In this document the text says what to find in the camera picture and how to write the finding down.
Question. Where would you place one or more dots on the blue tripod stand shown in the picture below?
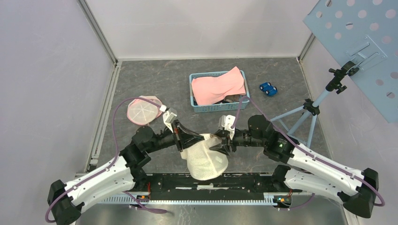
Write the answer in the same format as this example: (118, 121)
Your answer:
(312, 108)

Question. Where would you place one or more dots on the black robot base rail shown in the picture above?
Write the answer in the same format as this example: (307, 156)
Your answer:
(228, 186)

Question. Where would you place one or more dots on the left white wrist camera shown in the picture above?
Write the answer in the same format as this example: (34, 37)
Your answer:
(168, 116)

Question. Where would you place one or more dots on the blue perforated panel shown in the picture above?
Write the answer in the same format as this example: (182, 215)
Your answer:
(364, 32)

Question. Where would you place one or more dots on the light blue plastic basket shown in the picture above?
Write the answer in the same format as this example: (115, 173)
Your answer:
(214, 107)

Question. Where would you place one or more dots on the pink bra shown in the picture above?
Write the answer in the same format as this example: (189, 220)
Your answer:
(209, 90)

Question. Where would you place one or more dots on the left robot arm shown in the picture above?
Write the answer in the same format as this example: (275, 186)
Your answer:
(124, 172)

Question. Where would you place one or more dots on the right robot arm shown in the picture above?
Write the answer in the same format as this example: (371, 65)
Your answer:
(302, 168)

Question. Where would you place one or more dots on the white mesh laundry bag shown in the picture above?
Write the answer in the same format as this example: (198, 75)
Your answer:
(141, 112)

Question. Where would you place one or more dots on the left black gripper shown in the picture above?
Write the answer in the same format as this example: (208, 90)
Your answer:
(183, 136)

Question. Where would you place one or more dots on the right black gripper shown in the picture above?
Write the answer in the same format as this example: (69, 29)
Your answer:
(220, 148)

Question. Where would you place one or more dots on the beige bra in basket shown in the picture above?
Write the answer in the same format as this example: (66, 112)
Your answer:
(231, 99)

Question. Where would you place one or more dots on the white cable tray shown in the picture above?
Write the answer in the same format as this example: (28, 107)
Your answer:
(267, 200)

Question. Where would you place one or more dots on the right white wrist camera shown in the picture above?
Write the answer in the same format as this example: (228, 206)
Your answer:
(225, 124)

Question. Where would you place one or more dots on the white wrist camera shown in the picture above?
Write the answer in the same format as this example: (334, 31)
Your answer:
(168, 116)
(225, 124)

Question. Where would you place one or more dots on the blue toy car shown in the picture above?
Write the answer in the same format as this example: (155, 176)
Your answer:
(268, 89)

